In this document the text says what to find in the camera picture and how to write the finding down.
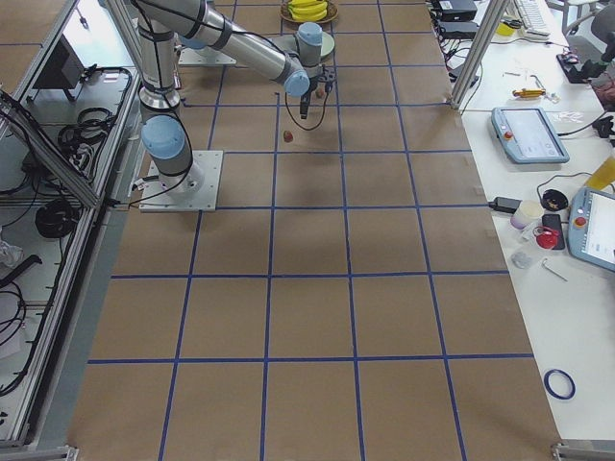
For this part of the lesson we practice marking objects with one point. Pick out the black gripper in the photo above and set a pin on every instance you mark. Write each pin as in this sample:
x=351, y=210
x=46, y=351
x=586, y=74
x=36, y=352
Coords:
x=307, y=94

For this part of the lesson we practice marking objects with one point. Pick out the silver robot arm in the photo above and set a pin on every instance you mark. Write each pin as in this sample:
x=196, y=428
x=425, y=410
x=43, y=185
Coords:
x=294, y=62

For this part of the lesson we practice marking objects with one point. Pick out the light green plate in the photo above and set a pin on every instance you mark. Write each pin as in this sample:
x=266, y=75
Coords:
x=327, y=46

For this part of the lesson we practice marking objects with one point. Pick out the yellow banana bunch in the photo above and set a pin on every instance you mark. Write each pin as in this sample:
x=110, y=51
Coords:
x=308, y=10

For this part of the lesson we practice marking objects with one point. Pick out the brown wicker basket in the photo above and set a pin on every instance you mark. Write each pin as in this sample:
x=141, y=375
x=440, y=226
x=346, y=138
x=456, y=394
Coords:
x=332, y=14

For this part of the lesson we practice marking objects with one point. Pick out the blue teach pendant far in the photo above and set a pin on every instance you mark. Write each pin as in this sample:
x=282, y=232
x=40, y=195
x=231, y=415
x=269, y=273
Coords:
x=528, y=136

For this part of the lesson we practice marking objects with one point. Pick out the blue teach pendant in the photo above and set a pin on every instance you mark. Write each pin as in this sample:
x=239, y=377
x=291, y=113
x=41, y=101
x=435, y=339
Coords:
x=528, y=136
x=591, y=228

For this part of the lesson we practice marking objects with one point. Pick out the black power adapter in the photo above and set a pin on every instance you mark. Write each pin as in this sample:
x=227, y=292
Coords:
x=504, y=204

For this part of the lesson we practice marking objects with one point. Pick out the blue teach pendant near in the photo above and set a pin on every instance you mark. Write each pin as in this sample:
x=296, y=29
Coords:
x=591, y=228

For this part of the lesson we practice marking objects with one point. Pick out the blue tape roll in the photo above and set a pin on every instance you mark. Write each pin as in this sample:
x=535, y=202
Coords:
x=559, y=384

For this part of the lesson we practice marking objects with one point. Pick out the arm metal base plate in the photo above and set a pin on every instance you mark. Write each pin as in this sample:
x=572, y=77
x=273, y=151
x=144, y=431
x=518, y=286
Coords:
x=206, y=57
x=198, y=191

